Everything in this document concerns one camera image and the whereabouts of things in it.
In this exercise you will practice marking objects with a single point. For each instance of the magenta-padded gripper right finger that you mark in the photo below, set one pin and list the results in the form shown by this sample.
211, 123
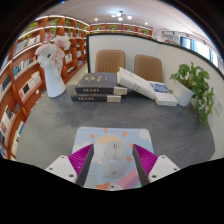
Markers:
163, 167

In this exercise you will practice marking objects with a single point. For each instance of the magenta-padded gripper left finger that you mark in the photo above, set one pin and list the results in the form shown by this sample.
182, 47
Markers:
61, 167

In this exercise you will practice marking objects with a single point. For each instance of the white computer mouse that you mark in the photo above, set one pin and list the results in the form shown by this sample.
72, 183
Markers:
114, 160

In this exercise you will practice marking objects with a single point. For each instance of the cloud and sun mouse pad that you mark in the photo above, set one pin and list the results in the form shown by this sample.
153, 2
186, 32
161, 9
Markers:
100, 136

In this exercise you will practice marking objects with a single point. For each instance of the white and blue book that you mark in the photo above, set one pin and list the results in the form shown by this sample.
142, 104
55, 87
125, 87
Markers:
165, 95

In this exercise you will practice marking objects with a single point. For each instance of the thick white book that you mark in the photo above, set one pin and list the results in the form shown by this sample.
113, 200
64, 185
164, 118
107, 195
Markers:
135, 83

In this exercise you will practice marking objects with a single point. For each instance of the green plant in white pot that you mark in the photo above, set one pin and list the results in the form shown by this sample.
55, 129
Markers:
193, 83

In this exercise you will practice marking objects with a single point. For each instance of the tan upholstered chair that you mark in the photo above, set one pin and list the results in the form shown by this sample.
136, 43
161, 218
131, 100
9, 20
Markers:
110, 60
149, 68

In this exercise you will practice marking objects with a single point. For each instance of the orange wooden bookshelf unit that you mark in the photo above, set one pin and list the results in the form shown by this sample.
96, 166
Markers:
20, 73

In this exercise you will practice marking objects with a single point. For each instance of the pink and white flowers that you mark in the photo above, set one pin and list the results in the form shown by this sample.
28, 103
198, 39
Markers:
51, 51

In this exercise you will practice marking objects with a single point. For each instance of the window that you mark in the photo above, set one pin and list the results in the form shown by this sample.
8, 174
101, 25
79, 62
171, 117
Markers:
200, 46

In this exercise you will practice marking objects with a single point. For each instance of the ceiling lights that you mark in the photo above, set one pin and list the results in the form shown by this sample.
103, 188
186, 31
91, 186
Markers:
120, 15

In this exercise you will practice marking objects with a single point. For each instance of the orange wall shelf with plants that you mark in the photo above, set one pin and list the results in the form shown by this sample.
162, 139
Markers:
118, 29

